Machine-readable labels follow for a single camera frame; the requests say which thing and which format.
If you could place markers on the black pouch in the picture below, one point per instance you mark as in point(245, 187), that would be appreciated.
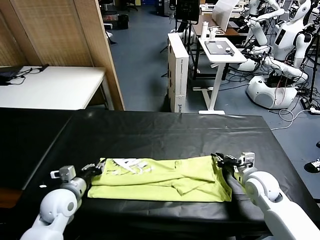
point(6, 77)

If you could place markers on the white humanoid robot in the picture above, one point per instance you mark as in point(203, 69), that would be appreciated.
point(290, 37)

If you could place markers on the black monitor on stand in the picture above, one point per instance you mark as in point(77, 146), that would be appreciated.
point(187, 10)

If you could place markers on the white raised robot arm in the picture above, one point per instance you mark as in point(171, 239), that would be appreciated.
point(260, 25)

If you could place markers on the black shoe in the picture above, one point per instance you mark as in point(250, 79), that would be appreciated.
point(313, 165)

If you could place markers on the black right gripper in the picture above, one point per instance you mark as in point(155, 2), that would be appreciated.
point(235, 168)

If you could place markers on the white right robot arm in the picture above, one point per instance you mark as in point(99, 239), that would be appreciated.
point(270, 200)

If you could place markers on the white lowered robot forearm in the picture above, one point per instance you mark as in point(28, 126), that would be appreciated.
point(287, 68)

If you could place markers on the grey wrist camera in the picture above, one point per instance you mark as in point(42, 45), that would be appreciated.
point(66, 173)
point(247, 159)

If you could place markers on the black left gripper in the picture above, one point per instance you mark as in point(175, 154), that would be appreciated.
point(90, 175)

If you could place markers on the white table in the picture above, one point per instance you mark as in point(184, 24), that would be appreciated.
point(62, 87)

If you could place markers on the black tripod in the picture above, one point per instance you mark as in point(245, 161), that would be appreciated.
point(313, 62)

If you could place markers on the white bottle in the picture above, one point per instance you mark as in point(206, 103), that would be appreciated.
point(205, 30)

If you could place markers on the brown desk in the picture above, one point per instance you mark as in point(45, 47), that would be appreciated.
point(235, 31)

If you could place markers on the white standing desk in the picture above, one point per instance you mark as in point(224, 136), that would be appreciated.
point(220, 58)

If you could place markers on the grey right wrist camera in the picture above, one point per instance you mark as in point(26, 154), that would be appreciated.
point(247, 159)

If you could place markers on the grey laptop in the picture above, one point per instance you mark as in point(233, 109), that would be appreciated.
point(216, 47)

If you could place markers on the wooden partition screen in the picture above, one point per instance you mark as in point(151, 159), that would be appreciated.
point(62, 30)

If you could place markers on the tall white cardboard box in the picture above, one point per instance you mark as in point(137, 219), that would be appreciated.
point(181, 75)

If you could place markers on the black bin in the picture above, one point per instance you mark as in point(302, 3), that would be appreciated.
point(123, 21)

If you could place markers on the yellow-green t-shirt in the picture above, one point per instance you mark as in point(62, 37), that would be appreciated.
point(162, 187)

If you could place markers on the white power strip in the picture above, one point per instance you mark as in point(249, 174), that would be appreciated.
point(315, 110)

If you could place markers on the white curved panel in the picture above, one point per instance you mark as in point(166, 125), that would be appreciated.
point(223, 12)

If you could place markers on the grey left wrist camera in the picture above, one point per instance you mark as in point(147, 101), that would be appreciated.
point(66, 173)

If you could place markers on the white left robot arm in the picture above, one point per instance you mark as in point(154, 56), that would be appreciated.
point(57, 207)

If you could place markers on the smooth black table cover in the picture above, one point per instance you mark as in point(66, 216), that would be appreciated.
point(25, 145)

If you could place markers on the wrinkled black table cloth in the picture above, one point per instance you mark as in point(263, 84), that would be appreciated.
point(162, 137)

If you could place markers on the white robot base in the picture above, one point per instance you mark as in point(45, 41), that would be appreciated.
point(265, 92)

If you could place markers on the small black device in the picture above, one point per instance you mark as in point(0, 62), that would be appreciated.
point(229, 50)

